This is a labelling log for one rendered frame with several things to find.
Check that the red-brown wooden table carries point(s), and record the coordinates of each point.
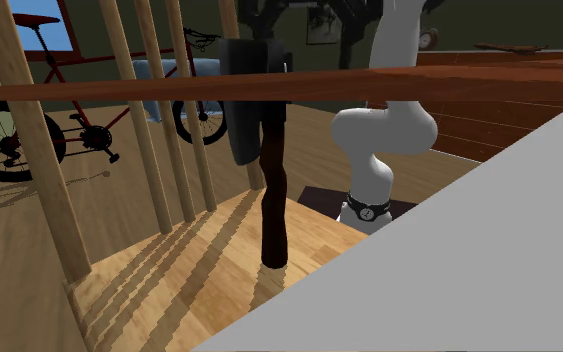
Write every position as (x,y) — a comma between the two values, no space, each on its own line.
(310,85)

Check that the grey flat slab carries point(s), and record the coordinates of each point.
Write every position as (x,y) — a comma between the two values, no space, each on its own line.
(456,268)

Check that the round brown clock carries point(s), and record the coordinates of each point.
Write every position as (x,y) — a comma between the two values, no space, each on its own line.
(429,40)

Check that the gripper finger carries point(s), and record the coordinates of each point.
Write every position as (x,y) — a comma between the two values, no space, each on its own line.
(263,19)
(349,39)

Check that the long brown wooden thing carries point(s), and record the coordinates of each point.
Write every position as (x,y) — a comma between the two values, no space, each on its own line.
(510,48)

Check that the red bicycle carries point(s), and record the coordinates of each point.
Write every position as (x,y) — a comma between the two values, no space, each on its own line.
(96,138)

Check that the light wooden spindle chair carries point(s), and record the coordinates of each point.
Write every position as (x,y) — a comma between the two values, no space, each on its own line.
(42,161)

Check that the blue sofa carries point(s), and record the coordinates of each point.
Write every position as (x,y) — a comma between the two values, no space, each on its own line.
(210,68)

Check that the window with red frame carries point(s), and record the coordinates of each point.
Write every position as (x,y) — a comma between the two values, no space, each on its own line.
(65,36)

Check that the dark framed wall picture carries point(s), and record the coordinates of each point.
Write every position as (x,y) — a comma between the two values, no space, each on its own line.
(322,29)

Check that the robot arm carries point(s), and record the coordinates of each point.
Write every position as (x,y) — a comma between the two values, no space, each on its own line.
(383,131)

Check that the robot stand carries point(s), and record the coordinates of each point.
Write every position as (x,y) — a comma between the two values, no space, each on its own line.
(320,197)

